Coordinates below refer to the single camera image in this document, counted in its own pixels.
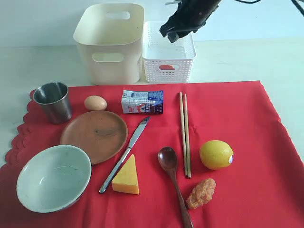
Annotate yellow cheese wedge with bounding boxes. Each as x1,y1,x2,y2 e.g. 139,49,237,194
111,154,139,195

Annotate cream plastic bin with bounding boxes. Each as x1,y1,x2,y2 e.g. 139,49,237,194
73,3,144,85

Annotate small milk carton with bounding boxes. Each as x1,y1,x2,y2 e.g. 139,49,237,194
121,90,164,114

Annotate red tablecloth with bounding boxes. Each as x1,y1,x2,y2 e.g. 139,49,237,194
0,81,304,228

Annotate left wooden chopstick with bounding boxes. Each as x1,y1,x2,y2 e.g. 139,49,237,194
179,92,188,178

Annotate brown wooden plate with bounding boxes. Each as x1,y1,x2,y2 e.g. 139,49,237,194
60,111,128,164

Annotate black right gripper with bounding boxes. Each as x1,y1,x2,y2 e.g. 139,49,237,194
159,0,221,43

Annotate dark wooden spoon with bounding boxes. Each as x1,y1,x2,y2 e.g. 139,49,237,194
158,147,193,228

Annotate pale green ceramic bowl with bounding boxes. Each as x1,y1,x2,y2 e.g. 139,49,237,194
16,145,92,213

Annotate stainless steel cup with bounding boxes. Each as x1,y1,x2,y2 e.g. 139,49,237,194
33,82,72,124

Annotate stainless steel table knife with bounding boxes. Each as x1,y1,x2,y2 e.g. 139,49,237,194
99,116,151,194

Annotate fried chicken piece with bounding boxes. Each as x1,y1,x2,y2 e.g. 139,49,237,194
186,178,216,209

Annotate white perforated plastic basket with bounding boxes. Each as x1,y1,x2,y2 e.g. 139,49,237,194
142,21,196,83

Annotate red sausage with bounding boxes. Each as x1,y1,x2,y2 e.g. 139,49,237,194
159,65,175,70

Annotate brown egg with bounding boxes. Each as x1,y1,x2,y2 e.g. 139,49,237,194
84,95,107,111

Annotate right wooden chopstick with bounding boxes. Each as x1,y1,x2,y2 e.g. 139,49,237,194
184,94,191,179

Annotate wooden chopstick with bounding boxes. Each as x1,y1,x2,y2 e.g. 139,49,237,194
179,92,188,178
184,94,191,179

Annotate yellow lemon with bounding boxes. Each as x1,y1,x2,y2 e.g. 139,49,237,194
199,140,234,170

